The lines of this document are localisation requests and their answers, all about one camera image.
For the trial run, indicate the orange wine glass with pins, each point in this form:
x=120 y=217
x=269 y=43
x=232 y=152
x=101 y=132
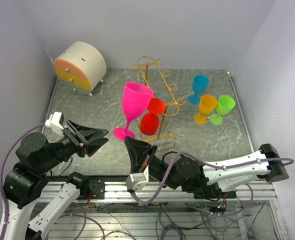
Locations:
x=206 y=106

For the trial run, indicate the green wine glass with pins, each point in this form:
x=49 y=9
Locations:
x=225 y=104

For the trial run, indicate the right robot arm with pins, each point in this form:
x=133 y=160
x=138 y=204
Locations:
x=206 y=180

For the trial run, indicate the gold wire glass rack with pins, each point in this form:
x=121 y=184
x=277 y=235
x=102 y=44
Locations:
x=163 y=136

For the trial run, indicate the round white drawer cabinet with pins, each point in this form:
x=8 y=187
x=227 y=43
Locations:
x=81 y=67

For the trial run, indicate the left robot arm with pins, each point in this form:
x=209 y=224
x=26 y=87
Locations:
x=22 y=187

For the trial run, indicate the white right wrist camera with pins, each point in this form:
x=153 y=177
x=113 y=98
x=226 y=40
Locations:
x=137 y=179

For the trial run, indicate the red wine glass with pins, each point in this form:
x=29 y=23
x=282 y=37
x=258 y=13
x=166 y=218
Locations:
x=149 y=123

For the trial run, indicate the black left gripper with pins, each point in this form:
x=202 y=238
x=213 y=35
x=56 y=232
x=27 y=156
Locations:
x=88 y=134

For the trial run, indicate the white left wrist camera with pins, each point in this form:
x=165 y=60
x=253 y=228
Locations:
x=55 y=122

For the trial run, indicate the blue wine glass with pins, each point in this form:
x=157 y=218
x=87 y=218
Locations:
x=199 y=85

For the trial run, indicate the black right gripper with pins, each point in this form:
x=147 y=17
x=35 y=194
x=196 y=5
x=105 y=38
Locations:
x=141 y=154

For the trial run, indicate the pink wine glass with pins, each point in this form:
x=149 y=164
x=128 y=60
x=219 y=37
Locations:
x=135 y=100

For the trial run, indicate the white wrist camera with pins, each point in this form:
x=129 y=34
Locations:
x=55 y=122
x=137 y=179

